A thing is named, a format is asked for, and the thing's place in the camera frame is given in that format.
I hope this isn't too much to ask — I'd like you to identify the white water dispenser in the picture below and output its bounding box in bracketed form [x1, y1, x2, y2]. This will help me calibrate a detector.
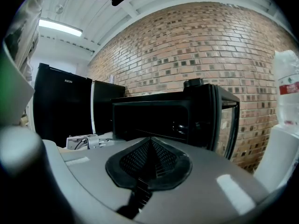
[253, 124, 299, 192]

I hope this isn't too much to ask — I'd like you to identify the ceiling tube lamp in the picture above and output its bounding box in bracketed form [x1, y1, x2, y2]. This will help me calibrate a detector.
[38, 18, 84, 37]

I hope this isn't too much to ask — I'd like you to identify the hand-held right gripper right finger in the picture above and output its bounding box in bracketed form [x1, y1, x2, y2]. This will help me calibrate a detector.
[135, 136, 271, 224]

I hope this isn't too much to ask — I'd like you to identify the clear water jug red label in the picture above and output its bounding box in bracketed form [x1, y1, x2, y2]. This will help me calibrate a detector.
[272, 49, 299, 135]

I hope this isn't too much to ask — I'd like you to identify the white device with cables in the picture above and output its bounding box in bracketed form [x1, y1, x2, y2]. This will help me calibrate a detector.
[66, 133, 115, 151]

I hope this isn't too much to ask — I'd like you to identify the black mini fridge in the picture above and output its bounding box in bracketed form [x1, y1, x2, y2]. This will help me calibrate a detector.
[32, 63, 94, 148]

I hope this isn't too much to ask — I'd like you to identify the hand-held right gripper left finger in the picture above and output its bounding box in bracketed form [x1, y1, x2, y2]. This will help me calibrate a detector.
[42, 136, 152, 213]

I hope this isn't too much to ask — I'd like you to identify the black round knob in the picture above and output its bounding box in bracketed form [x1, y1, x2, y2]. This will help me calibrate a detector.
[183, 77, 204, 89]

